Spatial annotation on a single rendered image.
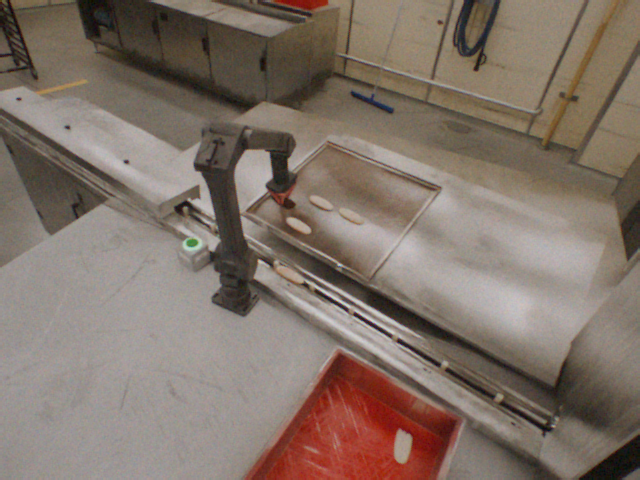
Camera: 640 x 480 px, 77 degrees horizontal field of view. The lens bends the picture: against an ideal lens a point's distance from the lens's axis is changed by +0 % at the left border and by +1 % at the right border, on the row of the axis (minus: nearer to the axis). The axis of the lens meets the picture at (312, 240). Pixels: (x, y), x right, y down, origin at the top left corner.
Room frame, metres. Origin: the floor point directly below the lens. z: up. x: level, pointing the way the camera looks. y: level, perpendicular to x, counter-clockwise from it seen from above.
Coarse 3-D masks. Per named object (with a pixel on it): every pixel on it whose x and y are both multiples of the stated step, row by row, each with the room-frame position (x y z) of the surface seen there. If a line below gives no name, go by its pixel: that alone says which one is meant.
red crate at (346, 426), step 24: (336, 384) 0.53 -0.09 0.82; (312, 408) 0.47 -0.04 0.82; (336, 408) 0.47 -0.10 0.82; (360, 408) 0.48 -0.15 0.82; (384, 408) 0.48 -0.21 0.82; (312, 432) 0.41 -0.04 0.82; (336, 432) 0.42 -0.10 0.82; (360, 432) 0.42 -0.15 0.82; (384, 432) 0.43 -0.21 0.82; (408, 432) 0.43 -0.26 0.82; (288, 456) 0.35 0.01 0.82; (312, 456) 0.36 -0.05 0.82; (336, 456) 0.36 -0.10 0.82; (360, 456) 0.37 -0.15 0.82; (384, 456) 0.37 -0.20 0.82; (432, 456) 0.38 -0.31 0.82
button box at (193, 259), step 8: (184, 240) 0.93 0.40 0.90; (184, 248) 0.89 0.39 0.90; (200, 248) 0.90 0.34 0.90; (208, 248) 0.92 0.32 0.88; (184, 256) 0.88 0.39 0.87; (192, 256) 0.87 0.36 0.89; (200, 256) 0.89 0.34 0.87; (208, 256) 0.92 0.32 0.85; (184, 264) 0.89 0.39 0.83; (192, 264) 0.87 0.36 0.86; (200, 264) 0.89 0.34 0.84
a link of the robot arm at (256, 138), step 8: (256, 128) 0.90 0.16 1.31; (248, 136) 0.77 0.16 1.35; (256, 136) 0.81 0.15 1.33; (264, 136) 0.94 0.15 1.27; (272, 136) 1.00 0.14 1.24; (280, 136) 1.06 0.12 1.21; (288, 136) 1.12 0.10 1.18; (248, 144) 0.77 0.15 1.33; (256, 144) 0.81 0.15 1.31; (264, 144) 0.94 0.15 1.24; (272, 144) 1.00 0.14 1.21; (280, 144) 1.06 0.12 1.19
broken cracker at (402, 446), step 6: (396, 432) 0.43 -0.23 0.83; (402, 432) 0.43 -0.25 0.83; (396, 438) 0.41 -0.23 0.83; (402, 438) 0.41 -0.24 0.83; (408, 438) 0.41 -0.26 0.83; (396, 444) 0.40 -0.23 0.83; (402, 444) 0.40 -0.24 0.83; (408, 444) 0.40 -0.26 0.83; (396, 450) 0.39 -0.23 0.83; (402, 450) 0.39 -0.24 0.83; (408, 450) 0.39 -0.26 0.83; (396, 456) 0.37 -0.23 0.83; (402, 456) 0.37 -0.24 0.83; (408, 456) 0.38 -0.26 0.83; (402, 462) 0.36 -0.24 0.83
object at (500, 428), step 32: (64, 160) 1.39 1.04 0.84; (160, 224) 1.07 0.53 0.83; (192, 224) 1.05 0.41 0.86; (288, 288) 0.80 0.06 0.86; (320, 320) 0.70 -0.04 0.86; (384, 352) 0.62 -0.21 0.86; (416, 384) 0.54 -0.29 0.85; (448, 384) 0.54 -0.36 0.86; (480, 416) 0.47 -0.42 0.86; (512, 448) 0.41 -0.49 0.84
